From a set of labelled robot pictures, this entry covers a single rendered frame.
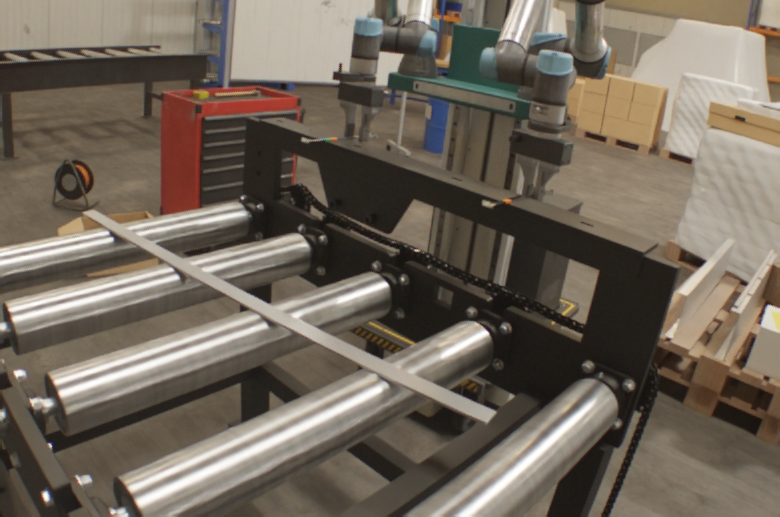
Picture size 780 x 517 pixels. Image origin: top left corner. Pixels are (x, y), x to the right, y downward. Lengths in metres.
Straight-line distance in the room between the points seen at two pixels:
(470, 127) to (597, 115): 7.36
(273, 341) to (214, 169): 2.35
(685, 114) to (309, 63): 5.68
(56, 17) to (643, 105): 9.71
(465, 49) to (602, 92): 7.42
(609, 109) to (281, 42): 5.45
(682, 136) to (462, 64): 7.37
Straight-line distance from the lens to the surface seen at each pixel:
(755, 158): 4.43
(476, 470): 0.93
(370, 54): 1.61
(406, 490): 1.06
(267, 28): 5.92
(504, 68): 1.39
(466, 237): 2.45
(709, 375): 2.92
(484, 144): 2.34
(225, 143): 3.49
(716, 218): 4.65
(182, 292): 1.43
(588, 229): 1.20
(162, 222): 1.73
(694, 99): 9.36
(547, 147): 1.29
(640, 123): 9.47
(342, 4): 6.09
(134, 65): 6.52
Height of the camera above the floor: 1.52
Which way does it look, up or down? 19 degrees down
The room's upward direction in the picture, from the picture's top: 7 degrees clockwise
